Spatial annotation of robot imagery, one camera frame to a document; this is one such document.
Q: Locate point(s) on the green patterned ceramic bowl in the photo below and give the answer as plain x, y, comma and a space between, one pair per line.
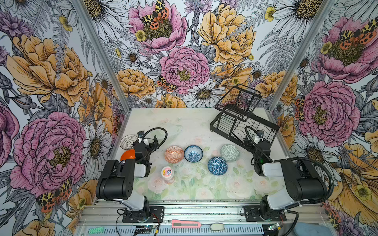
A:
230, 153

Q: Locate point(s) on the pink lidded small jar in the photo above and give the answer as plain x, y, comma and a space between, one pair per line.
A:
167, 174

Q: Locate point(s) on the orange plastic bowl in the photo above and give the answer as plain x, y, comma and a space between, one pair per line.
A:
128, 155

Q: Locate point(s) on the black wire dish rack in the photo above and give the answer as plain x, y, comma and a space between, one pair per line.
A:
238, 119

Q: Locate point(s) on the dark blue patterned bowl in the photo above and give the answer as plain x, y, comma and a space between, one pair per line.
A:
217, 166

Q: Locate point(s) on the white perforated strainer bowl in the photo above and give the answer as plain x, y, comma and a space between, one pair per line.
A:
127, 141

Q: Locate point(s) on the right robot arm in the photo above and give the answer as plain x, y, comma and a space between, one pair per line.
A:
306, 181

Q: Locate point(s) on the grey oval object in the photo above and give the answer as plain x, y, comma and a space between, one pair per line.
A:
217, 227

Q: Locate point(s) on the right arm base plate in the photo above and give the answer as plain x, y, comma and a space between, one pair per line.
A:
255, 214

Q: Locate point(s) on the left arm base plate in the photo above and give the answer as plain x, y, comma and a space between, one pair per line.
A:
153, 215

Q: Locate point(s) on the orange patterned ceramic bowl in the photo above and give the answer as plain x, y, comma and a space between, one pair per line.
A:
174, 154

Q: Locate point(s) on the blue cloth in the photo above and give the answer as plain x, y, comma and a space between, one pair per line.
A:
306, 229

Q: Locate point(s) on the pink utility knife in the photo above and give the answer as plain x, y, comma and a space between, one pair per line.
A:
181, 224

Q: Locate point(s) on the blue floral ceramic bowl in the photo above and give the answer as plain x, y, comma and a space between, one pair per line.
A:
193, 153

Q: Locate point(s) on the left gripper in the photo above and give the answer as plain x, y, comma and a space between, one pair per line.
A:
140, 134

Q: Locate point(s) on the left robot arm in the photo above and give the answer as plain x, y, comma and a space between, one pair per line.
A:
116, 182

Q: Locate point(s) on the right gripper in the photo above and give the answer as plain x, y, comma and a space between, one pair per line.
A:
261, 137

